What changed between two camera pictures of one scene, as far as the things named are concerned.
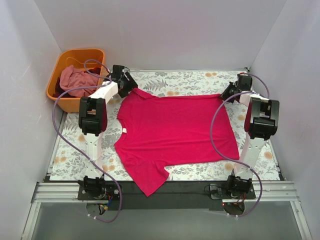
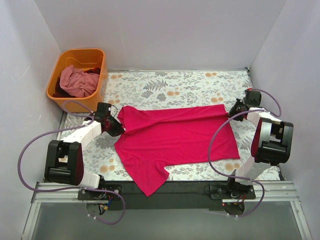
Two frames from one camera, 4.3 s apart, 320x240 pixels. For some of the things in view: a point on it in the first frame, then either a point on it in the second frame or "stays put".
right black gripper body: (229, 91) → (235, 110)
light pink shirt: (72, 78) stays put
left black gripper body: (129, 83) → (116, 128)
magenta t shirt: (163, 131) stays put
